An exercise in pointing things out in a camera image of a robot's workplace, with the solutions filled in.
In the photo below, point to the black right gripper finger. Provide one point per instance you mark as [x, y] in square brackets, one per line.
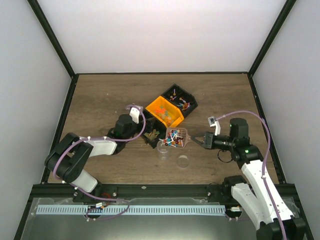
[201, 143]
[198, 136]

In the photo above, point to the yellow bin with star candies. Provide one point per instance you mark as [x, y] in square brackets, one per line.
[170, 107]

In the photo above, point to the pile of pastel gummies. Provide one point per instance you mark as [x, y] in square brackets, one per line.
[152, 135]

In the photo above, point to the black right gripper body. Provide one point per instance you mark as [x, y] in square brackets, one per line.
[209, 141]

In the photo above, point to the black bin with lollipops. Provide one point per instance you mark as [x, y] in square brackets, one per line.
[180, 98]

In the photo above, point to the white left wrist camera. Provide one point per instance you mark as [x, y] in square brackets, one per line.
[135, 112]

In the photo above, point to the black bin with gummy candies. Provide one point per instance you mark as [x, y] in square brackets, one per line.
[159, 126]

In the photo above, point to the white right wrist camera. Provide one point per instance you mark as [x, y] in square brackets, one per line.
[214, 123]

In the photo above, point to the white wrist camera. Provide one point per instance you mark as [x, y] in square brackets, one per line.
[214, 123]
[135, 112]

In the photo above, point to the brown slotted plastic scoop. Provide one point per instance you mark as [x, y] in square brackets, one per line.
[176, 137]

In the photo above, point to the black front mounting rail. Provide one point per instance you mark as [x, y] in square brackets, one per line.
[212, 192]

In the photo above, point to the light blue slotted cable duct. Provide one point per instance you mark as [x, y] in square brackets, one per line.
[135, 210]

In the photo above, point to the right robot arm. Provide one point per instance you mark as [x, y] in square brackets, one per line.
[254, 191]

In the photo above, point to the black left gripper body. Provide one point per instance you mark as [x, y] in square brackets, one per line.
[148, 128]

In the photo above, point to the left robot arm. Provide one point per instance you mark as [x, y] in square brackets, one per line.
[68, 158]

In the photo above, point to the clear round lid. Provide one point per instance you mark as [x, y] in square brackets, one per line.
[182, 161]

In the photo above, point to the pile of star gummies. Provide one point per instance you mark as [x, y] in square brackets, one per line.
[167, 117]

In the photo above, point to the clear plastic cup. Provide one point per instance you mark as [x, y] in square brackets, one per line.
[163, 151]

